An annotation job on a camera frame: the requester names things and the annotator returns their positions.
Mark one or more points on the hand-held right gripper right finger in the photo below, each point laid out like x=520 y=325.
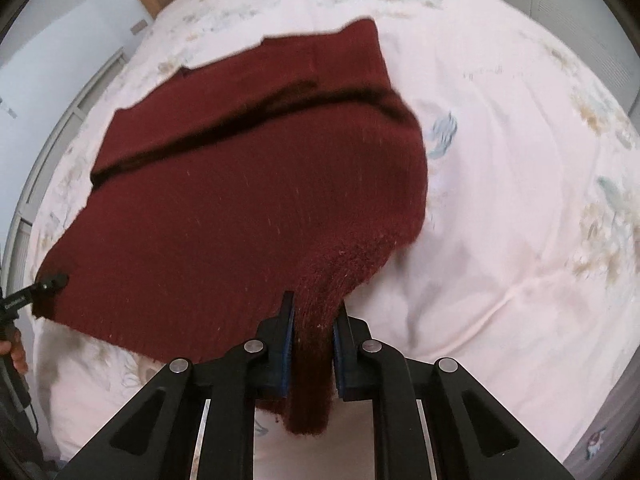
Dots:
x=339 y=355

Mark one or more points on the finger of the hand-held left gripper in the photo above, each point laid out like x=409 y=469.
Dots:
x=50 y=281

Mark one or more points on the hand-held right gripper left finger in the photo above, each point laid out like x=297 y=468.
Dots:
x=286 y=350

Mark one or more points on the dark red knitted sweater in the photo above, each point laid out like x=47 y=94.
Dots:
x=225 y=185

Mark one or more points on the person's left hand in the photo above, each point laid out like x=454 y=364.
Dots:
x=17 y=357

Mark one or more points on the pink floral bedspread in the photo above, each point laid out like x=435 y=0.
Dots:
x=500 y=185

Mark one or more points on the white panelled wardrobe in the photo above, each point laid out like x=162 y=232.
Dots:
x=575 y=10

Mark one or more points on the beige wall socket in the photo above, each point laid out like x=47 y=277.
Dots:
x=139 y=26

